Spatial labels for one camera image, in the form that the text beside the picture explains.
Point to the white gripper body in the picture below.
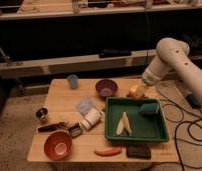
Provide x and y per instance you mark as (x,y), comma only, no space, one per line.
(149,78)

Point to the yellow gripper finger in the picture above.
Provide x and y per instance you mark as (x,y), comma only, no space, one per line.
(141,89)

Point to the orange apple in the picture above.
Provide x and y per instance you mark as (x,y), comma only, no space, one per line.
(134,91)

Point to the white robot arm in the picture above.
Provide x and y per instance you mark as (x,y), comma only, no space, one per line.
(172,54)

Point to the green plastic tray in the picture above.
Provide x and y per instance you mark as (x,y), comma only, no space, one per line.
(145,127)

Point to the wooden beam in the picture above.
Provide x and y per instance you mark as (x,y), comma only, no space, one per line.
(32,68)

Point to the teal sponge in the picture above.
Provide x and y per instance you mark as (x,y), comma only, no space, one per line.
(149,109)

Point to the purple bowl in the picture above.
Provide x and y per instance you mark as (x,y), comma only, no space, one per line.
(106,88)

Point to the yellow banana pieces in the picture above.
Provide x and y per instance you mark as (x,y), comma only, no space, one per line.
(124,124)

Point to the black object on beam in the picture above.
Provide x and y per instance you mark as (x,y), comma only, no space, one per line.
(114,53)

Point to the white bottle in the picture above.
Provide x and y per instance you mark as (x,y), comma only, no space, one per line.
(91,119)

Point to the clear plastic bag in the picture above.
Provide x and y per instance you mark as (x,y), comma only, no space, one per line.
(84,106)

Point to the black rectangular block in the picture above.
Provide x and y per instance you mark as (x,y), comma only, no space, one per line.
(138,151)

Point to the orange carrot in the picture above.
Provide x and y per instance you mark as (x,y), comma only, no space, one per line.
(109,152)

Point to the blue cup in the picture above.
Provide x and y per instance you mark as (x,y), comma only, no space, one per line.
(73,81)

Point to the small dark box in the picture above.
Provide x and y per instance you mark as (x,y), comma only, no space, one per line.
(75,130)

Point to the orange bowl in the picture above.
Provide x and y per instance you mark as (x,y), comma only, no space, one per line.
(58,145)

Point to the small metal cup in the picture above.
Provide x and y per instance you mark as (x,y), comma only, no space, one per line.
(42,115)

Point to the wooden shelf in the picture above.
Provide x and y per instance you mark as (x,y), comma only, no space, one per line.
(31,9)

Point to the dark handled tool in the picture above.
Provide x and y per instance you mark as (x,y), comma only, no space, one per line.
(53,127)

